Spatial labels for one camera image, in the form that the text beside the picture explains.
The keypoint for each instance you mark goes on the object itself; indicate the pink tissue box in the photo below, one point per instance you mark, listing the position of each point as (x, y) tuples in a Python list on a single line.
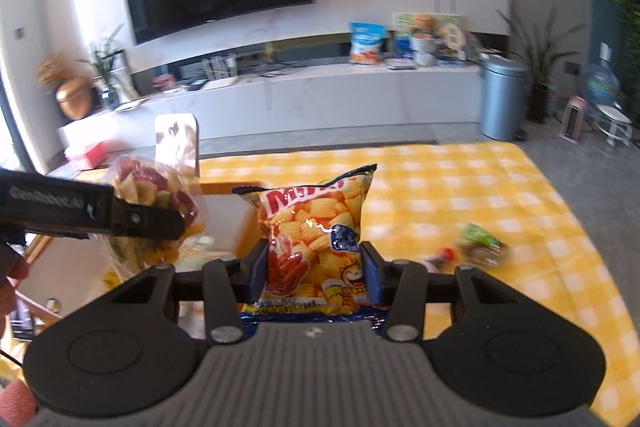
[(85, 157)]

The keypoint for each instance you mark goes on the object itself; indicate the brown teddy bear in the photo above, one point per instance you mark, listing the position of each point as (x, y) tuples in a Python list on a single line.
[(423, 26)]

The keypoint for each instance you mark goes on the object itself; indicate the white router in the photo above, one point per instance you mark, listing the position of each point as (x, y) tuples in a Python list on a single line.
[(220, 74)]

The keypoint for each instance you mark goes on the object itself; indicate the orange corn snack bag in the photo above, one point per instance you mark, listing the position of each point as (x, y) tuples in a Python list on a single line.
[(310, 217)]

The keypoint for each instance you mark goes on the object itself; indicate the orange cardboard box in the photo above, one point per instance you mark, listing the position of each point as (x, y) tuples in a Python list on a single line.
[(220, 217)]

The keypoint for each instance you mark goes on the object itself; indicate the plant in blue vase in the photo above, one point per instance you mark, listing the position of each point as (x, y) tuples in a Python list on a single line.
[(107, 94)]

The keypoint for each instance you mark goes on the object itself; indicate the decorative plate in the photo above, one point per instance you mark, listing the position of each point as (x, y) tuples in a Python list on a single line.
[(472, 46)]

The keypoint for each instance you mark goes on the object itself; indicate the white round rolling stool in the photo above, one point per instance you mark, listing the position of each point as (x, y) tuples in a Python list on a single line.
[(612, 114)]

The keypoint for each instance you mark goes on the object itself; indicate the blue snack bag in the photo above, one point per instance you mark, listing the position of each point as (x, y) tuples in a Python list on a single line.
[(366, 44)]

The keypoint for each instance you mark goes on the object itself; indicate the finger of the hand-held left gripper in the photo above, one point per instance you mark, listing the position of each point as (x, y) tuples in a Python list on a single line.
[(150, 222)]

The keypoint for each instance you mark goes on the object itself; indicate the pink space heater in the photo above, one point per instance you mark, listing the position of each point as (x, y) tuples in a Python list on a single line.
[(572, 119)]

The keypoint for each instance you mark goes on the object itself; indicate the blue water jug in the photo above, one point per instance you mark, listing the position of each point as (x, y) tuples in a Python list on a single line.
[(600, 82)]

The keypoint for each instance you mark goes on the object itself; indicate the white tablet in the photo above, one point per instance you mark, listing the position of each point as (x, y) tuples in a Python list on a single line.
[(402, 67)]

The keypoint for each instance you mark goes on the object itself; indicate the green pickle packet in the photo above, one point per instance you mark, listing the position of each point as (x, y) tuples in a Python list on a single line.
[(482, 242)]

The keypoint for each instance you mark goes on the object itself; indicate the green white picture board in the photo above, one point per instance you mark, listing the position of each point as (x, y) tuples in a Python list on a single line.
[(400, 24)]

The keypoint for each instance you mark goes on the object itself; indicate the white tote bag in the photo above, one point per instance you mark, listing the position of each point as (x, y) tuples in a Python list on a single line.
[(125, 82)]

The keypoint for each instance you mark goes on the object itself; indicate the dried fruit chips bag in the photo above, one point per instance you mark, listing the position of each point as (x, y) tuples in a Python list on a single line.
[(145, 179)]

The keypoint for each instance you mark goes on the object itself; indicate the blue-grey pedal trash can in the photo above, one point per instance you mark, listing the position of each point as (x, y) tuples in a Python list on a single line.
[(502, 99)]

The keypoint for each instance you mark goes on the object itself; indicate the pink card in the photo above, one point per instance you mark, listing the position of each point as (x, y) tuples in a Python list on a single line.
[(163, 83)]

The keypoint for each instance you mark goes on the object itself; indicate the person's left hand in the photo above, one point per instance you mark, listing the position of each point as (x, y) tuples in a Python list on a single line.
[(9, 287)]

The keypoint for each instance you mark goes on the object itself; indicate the gold acorn vase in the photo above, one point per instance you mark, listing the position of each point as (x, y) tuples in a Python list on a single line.
[(74, 99)]

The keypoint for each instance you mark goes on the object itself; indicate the dried flower bunch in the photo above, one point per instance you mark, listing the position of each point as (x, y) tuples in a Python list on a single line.
[(52, 69)]

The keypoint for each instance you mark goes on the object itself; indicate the trailing vine plant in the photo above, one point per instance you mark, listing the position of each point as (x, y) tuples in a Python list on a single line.
[(625, 22)]

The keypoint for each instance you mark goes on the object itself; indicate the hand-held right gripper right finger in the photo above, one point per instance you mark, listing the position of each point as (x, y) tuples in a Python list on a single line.
[(372, 277)]

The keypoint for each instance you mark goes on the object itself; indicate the yellow checkered tablecloth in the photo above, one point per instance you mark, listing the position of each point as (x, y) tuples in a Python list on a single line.
[(450, 187)]

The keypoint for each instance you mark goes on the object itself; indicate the white marble tv counter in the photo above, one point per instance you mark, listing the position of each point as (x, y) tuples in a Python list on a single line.
[(325, 97)]

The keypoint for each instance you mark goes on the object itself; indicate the round paper fan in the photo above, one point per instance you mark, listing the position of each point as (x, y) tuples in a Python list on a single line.
[(451, 36)]

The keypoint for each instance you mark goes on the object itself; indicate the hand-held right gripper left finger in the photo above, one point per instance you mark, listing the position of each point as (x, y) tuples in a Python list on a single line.
[(258, 272)]

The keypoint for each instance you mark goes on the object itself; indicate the white woven basket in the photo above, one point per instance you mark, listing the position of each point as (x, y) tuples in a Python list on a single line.
[(422, 52)]

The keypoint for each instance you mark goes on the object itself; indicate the small cola bottle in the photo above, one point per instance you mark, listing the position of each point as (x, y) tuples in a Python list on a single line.
[(440, 259)]

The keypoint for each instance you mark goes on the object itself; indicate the red knit cloth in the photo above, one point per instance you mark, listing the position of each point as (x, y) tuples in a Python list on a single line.
[(17, 404)]

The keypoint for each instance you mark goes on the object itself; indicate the long-leaf potted plant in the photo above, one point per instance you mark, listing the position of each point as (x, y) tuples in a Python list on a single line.
[(537, 102)]

